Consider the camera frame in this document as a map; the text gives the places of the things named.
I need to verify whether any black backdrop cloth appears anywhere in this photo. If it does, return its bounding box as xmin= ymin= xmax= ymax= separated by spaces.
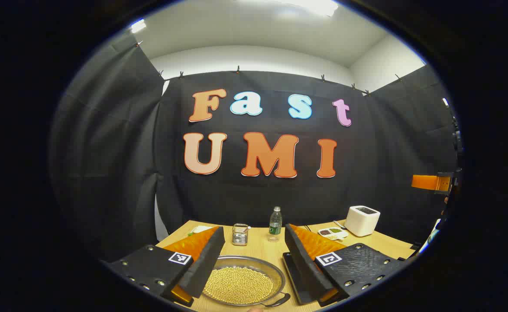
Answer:
xmin=48 ymin=32 xmax=460 ymax=260

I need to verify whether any steel pot with black handle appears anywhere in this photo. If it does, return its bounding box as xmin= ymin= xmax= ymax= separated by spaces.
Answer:
xmin=202 ymin=255 xmax=291 ymax=307

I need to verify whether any pile of yellow soybeans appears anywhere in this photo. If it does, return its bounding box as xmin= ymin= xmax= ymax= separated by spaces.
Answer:
xmin=204 ymin=266 xmax=275 ymax=305

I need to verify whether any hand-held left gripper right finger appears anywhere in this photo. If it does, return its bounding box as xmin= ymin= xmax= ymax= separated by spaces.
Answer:
xmin=285 ymin=224 xmax=406 ymax=307

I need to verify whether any white divided dish of beans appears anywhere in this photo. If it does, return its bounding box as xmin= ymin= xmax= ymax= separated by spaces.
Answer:
xmin=318 ymin=227 xmax=349 ymax=241

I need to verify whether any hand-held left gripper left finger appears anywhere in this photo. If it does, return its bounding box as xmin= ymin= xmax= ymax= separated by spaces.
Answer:
xmin=102 ymin=226 xmax=226 ymax=307

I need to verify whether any white toaster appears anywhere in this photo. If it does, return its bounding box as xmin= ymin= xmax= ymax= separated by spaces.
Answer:
xmin=345 ymin=205 xmax=381 ymax=237

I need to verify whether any clear plastic water bottle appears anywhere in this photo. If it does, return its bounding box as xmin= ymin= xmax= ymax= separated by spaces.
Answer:
xmin=269 ymin=206 xmax=283 ymax=241

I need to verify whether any wire mesh utensil holder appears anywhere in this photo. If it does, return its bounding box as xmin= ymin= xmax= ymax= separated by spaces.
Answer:
xmin=232 ymin=224 xmax=250 ymax=246

